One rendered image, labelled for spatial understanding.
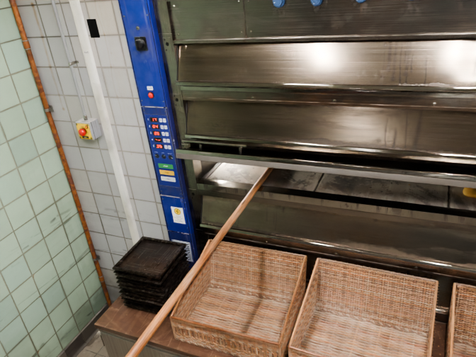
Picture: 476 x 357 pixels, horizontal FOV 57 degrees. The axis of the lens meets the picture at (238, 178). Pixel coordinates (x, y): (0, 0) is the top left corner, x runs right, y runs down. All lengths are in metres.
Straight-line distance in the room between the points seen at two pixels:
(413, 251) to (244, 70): 1.09
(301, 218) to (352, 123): 0.56
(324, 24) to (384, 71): 0.29
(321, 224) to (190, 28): 1.08
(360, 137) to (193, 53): 0.81
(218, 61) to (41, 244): 1.51
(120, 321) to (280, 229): 0.97
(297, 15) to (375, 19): 0.29
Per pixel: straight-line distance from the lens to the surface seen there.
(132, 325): 2.43
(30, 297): 2.83
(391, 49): 1.77
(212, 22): 1.95
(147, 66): 2.12
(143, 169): 2.43
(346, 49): 1.79
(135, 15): 2.09
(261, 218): 2.22
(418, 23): 1.74
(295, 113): 1.91
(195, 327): 2.15
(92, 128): 2.44
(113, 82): 2.31
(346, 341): 2.20
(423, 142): 1.84
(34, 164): 2.66
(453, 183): 1.76
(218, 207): 2.31
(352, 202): 2.02
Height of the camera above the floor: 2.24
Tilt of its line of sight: 28 degrees down
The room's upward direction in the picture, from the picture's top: 7 degrees counter-clockwise
